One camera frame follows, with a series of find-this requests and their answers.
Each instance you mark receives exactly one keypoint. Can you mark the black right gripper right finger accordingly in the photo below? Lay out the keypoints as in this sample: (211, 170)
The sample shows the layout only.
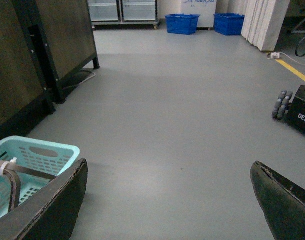
(281, 200)

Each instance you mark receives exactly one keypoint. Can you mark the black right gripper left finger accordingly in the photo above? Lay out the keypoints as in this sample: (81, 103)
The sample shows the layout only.
(51, 213)

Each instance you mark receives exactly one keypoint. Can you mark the light blue plastic basket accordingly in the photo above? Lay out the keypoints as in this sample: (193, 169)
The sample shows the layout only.
(43, 156)

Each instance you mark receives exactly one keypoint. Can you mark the brown basket handle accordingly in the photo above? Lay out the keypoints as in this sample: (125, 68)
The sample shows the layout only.
(12, 174)

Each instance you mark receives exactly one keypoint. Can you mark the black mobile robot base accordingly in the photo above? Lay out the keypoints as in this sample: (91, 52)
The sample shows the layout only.
(295, 115)

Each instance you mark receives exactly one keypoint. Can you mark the blue shopping basket right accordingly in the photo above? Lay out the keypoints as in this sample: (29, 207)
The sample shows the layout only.
(228, 24)

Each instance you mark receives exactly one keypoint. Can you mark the blue shopping basket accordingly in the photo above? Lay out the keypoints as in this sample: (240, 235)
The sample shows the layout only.
(182, 24)
(228, 24)

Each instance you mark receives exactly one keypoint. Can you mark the blue shopping basket left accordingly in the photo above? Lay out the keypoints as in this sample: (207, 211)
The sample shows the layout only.
(182, 24)

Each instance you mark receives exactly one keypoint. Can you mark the white zip tie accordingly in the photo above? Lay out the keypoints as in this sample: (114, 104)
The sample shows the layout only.
(6, 164)

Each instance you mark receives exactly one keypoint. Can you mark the grey omni wheel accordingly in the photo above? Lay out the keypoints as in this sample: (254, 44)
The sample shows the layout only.
(282, 105)

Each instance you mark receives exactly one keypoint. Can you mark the white power strip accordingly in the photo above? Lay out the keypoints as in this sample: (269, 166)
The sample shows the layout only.
(275, 55)

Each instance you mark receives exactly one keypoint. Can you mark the dark wooden display stand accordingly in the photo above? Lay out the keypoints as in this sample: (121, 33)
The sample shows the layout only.
(43, 43)

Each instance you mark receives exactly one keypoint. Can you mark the glass door refrigerator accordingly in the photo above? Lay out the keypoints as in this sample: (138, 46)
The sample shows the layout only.
(124, 13)

